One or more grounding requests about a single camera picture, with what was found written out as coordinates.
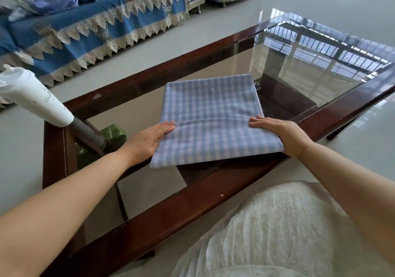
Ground dark wood glass coffee table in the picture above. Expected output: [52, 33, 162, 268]
[43, 12, 395, 277]

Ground person's left hand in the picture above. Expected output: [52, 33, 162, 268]
[122, 121, 176, 167]

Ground blue checked cloth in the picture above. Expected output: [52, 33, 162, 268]
[150, 74, 284, 169]

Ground white crinkled dress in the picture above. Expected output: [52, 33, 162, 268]
[171, 180, 395, 277]

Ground person's left forearm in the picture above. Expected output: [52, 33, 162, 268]
[0, 146, 137, 277]

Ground blue lace-trimmed sofa cover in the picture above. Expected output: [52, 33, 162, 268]
[0, 0, 191, 108]

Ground person's right forearm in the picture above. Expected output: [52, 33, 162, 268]
[297, 142, 395, 257]

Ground green packet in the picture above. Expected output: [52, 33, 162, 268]
[77, 123, 127, 170]

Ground person's right hand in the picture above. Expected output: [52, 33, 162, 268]
[249, 115, 316, 160]

